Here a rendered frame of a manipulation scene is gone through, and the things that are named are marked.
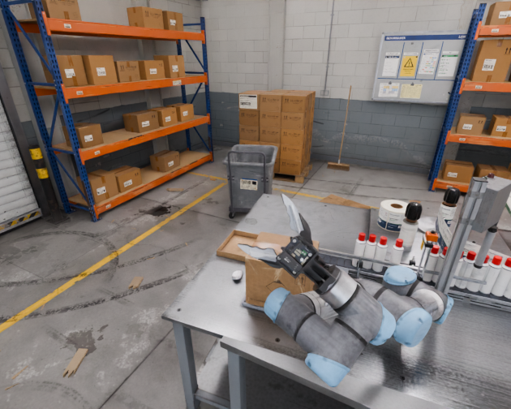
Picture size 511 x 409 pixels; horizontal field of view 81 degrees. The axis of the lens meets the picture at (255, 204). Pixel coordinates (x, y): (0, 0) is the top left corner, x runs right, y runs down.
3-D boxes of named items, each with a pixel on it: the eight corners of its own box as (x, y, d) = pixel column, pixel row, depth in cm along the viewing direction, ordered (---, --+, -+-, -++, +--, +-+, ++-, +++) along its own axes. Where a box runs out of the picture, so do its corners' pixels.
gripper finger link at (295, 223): (294, 190, 62) (305, 234, 61) (294, 191, 68) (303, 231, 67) (280, 193, 62) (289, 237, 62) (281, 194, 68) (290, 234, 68)
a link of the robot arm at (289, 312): (359, 267, 105) (271, 279, 68) (389, 284, 98) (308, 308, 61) (345, 295, 107) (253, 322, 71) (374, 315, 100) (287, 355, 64)
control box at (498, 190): (499, 221, 130) (515, 181, 122) (481, 234, 122) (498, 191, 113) (473, 213, 138) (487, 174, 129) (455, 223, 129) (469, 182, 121)
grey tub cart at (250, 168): (235, 195, 465) (234, 132, 423) (276, 197, 458) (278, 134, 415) (222, 223, 387) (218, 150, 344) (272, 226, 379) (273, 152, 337)
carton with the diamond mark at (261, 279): (315, 284, 159) (319, 241, 147) (307, 318, 138) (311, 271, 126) (259, 273, 167) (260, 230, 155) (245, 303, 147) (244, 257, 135)
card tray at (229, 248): (276, 243, 198) (276, 237, 196) (263, 265, 176) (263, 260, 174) (234, 234, 207) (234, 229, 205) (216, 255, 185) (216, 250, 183)
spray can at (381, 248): (381, 268, 166) (388, 236, 157) (382, 273, 162) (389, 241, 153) (371, 265, 168) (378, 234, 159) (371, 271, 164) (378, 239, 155)
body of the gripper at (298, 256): (297, 231, 60) (344, 273, 59) (297, 228, 68) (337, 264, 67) (272, 260, 61) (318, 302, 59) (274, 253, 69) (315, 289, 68)
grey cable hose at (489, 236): (480, 265, 137) (496, 225, 128) (483, 269, 134) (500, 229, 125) (471, 264, 138) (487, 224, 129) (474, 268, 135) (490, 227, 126)
